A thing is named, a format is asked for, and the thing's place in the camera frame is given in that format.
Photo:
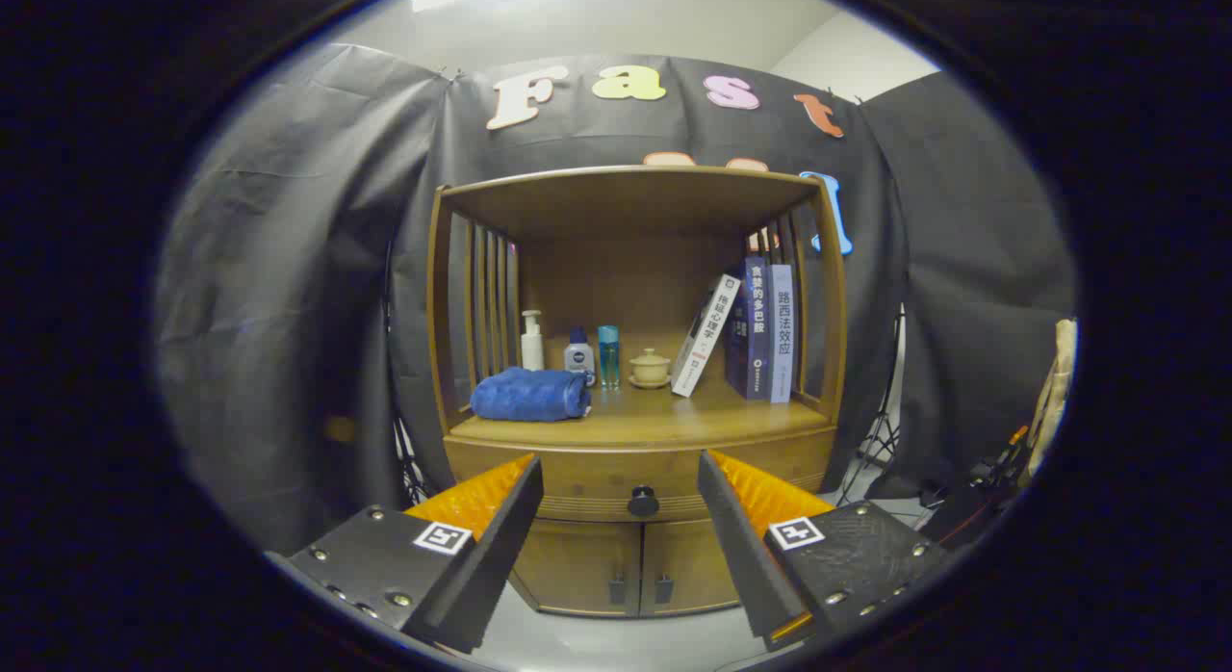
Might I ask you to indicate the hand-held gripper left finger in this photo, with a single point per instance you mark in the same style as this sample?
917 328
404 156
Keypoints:
491 556

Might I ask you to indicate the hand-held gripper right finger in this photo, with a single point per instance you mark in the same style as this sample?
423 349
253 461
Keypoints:
741 547

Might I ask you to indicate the black tripod stand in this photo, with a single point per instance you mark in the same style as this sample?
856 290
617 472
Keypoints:
878 446
409 465

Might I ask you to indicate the short dark blue book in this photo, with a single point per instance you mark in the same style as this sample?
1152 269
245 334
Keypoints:
737 349

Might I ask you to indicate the beige lidded teacup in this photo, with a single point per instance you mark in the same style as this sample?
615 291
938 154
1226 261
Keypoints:
650 369

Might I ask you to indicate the wooden drawer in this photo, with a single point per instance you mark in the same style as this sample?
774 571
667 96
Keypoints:
597 475

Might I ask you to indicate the black device with orange parts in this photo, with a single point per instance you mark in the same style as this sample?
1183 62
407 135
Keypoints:
972 504

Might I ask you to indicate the tall blue book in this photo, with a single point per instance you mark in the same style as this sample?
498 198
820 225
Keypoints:
757 335

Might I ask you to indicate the white bottle with blue cap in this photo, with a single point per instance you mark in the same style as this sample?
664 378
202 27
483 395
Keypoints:
578 356

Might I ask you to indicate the wooden cabinet door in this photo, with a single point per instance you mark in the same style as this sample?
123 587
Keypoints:
693 566
573 566

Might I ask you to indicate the white pump bottle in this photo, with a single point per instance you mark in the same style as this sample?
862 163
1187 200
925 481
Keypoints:
532 347

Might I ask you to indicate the clear blue bottle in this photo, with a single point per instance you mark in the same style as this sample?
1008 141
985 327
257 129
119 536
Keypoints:
608 356

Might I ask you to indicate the wooden cabinet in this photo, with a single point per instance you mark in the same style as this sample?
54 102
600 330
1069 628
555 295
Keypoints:
577 200

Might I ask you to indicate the lavender book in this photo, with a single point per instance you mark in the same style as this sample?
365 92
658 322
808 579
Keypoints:
782 335

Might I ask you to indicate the beige wooden object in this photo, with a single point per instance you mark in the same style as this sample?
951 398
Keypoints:
1059 364

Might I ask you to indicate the white book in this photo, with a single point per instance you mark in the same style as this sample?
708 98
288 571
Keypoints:
707 335

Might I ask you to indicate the blue folded towel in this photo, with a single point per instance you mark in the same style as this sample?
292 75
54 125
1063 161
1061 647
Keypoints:
529 395

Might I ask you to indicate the black drawer knob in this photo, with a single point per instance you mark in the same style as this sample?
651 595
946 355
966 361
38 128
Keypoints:
643 502

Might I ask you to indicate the wooden countertop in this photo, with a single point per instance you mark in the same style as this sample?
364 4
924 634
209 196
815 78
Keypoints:
654 417

